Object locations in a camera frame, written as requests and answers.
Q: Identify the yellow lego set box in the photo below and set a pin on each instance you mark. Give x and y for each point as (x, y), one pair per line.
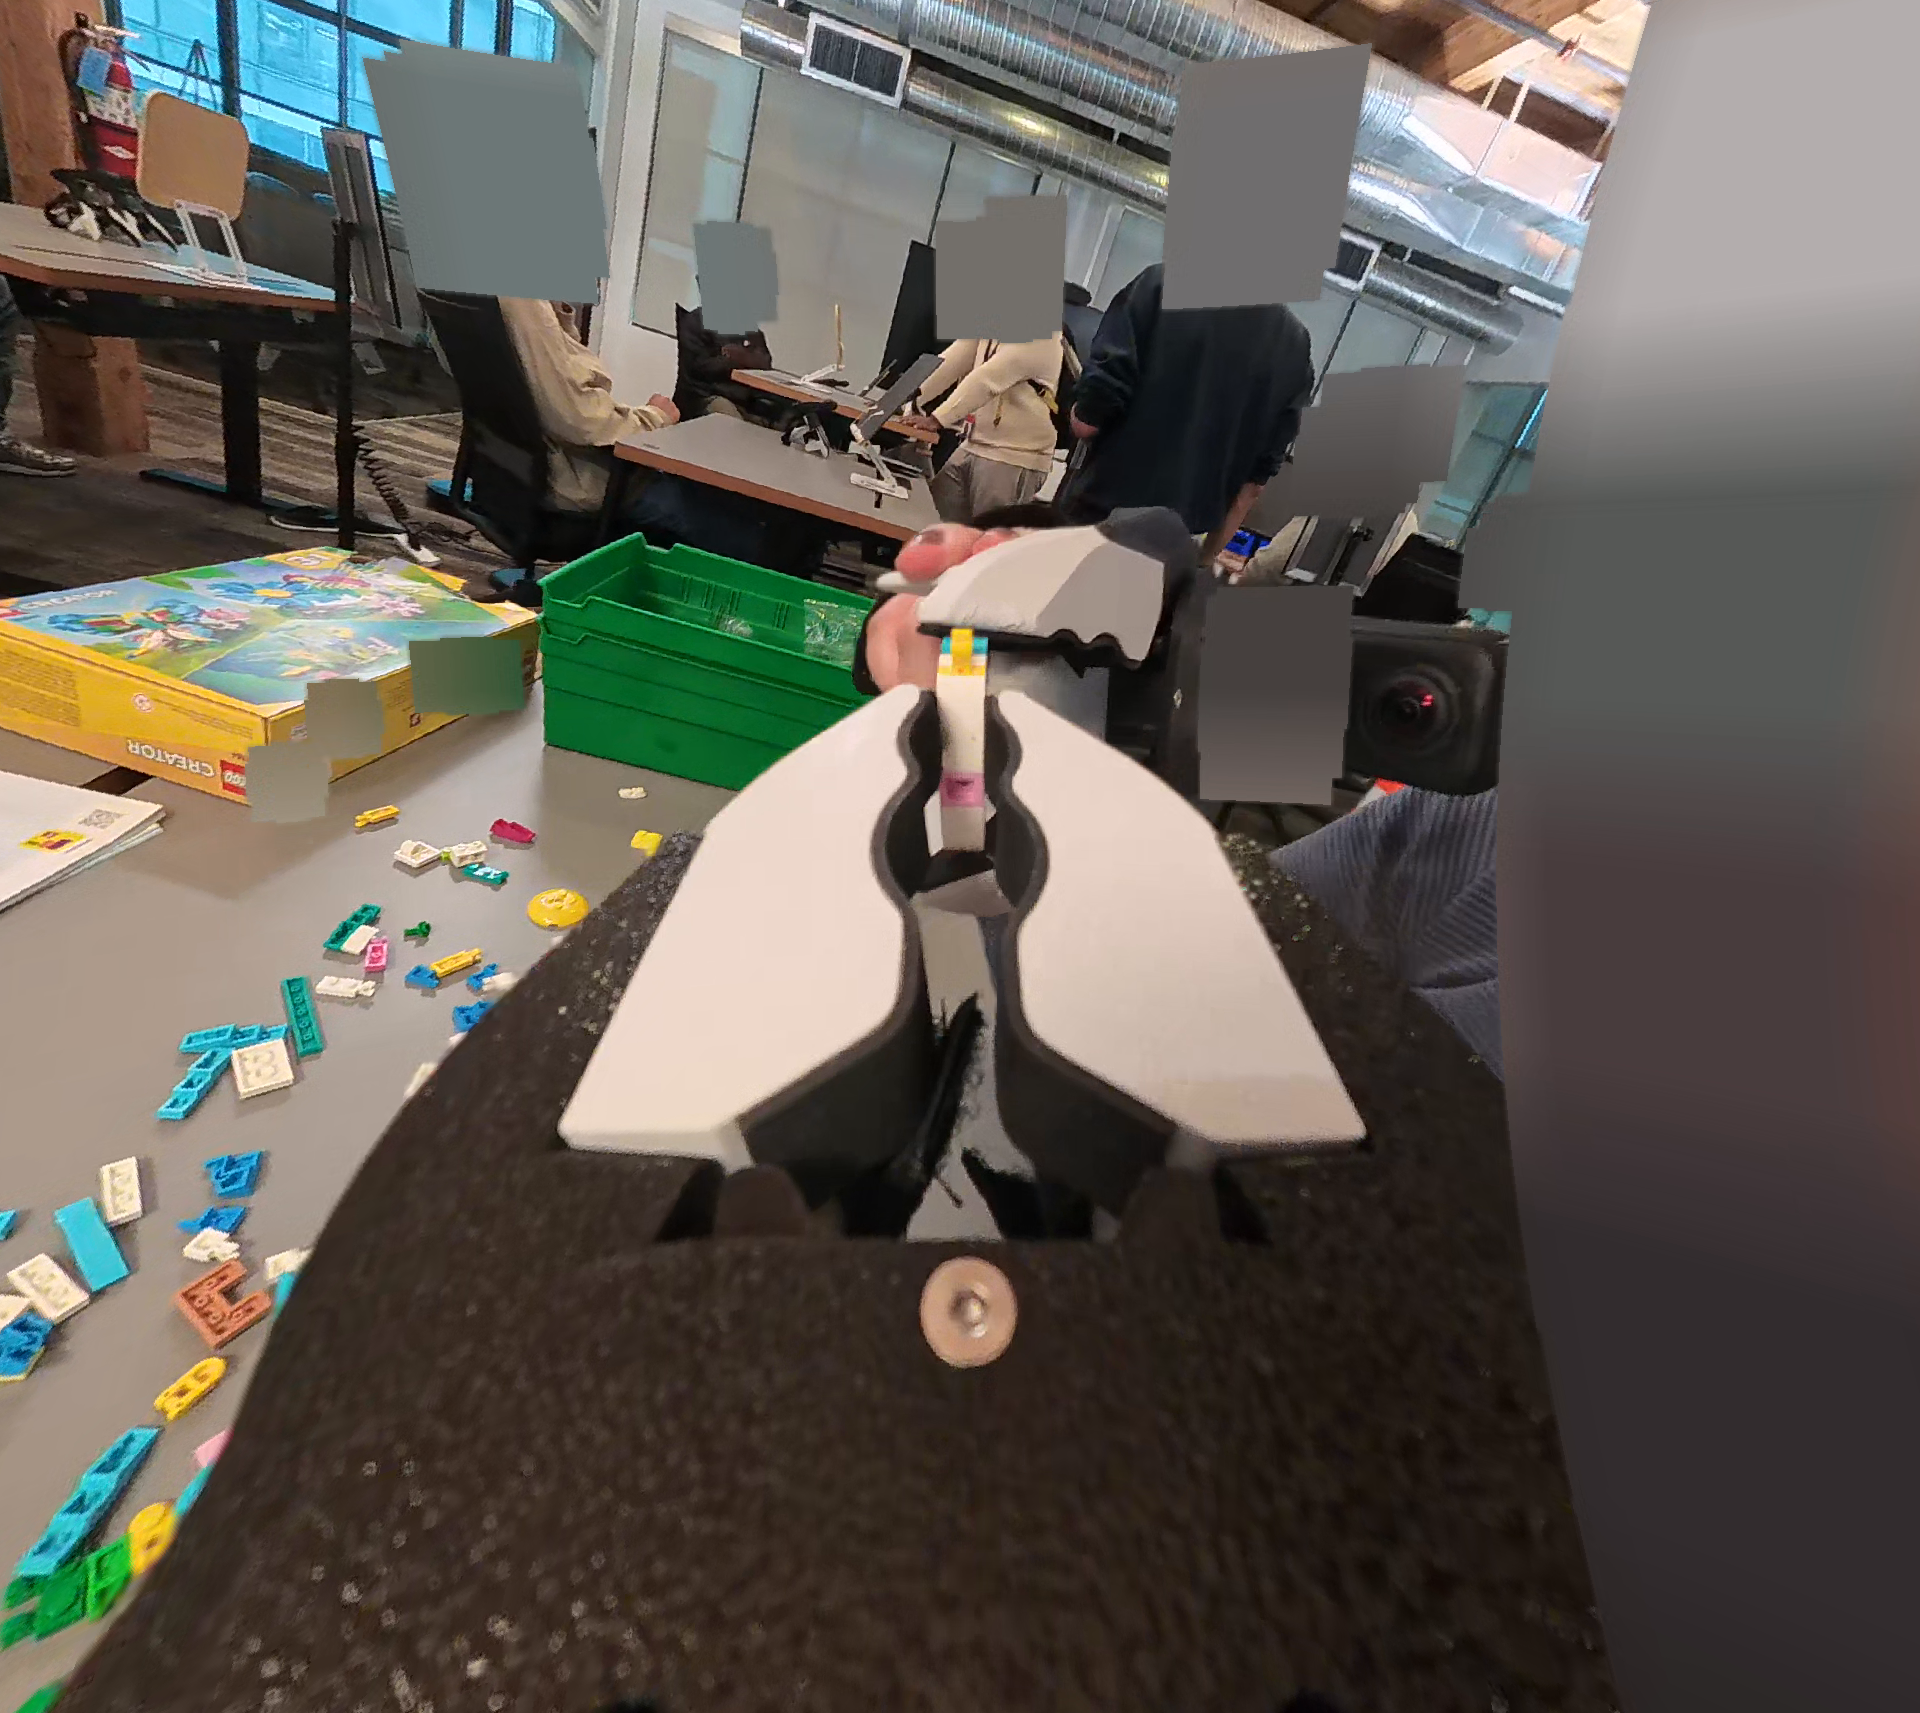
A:
(151, 672)

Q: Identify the red fire extinguisher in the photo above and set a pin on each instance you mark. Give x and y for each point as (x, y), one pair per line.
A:
(105, 100)

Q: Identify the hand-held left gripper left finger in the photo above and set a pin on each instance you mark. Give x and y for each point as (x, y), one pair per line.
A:
(720, 993)

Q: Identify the clear plastic bag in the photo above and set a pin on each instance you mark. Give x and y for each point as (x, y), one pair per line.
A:
(824, 625)

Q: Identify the person's right forearm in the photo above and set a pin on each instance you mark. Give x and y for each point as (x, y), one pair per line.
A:
(1394, 889)

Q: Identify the grey wood-edged desk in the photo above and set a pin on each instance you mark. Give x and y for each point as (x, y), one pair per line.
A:
(750, 461)
(810, 388)

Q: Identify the white air vent grille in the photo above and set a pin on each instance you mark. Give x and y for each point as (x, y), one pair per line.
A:
(854, 56)

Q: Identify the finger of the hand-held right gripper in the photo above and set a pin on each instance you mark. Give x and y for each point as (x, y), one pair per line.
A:
(1050, 582)

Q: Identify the black computer monitor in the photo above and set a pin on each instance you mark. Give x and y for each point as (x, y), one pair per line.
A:
(908, 319)

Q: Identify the white lego stem piece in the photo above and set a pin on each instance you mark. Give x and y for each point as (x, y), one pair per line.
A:
(960, 740)

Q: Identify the slim silver ventilation duct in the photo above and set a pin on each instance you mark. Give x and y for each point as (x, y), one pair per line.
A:
(1050, 116)

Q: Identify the tan rounded board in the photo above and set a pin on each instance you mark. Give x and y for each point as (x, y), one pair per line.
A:
(193, 152)

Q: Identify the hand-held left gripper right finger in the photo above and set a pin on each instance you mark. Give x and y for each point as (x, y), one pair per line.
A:
(1170, 980)

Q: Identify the lego bricks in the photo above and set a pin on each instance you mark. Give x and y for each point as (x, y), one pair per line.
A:
(263, 1065)

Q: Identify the black office chair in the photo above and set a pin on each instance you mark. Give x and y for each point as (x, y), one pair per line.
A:
(481, 439)

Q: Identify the lego instruction booklet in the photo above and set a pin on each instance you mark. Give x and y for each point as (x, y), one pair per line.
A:
(60, 836)

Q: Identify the person's right hand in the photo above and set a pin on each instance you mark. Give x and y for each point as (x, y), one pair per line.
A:
(897, 655)

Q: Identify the grey standing desk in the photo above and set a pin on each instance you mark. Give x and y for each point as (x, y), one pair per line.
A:
(151, 273)

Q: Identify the green plastic bin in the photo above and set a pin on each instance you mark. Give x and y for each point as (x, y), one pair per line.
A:
(645, 731)
(645, 680)
(661, 582)

